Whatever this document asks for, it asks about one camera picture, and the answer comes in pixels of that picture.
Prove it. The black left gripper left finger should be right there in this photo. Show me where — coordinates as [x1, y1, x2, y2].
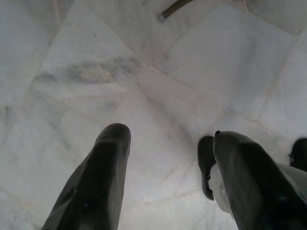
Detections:
[41, 123, 131, 230]

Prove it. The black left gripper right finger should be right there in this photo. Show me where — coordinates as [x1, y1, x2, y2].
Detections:
[213, 130, 307, 230]

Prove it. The white robot lower leg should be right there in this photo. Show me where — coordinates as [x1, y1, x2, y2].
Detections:
[207, 163, 231, 213]

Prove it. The grey robot lower leg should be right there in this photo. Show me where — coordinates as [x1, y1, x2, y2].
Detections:
[274, 162, 307, 197]

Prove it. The dark chair leg, metal cap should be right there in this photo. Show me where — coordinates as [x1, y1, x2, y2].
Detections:
[157, 0, 194, 23]

